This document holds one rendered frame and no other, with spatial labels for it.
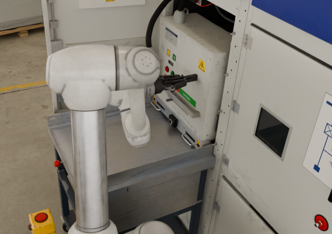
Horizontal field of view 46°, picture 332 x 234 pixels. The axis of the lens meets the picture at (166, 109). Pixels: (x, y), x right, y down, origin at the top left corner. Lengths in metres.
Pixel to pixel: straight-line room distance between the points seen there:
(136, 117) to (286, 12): 0.65
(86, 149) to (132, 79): 0.24
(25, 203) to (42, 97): 1.44
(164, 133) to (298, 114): 0.88
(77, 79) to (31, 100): 2.99
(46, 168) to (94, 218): 2.02
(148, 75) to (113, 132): 1.06
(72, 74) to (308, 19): 0.75
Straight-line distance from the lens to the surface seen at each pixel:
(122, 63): 1.10
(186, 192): 2.08
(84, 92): 1.10
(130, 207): 1.94
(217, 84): 1.82
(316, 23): 1.34
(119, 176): 1.79
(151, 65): 1.08
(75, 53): 1.11
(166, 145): 2.04
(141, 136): 1.66
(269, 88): 1.54
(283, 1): 1.43
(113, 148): 2.01
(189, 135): 2.04
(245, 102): 1.66
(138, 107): 1.46
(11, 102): 4.10
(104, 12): 2.13
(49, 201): 2.98
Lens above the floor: 2.10
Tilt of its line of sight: 33 degrees down
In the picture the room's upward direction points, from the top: 4 degrees clockwise
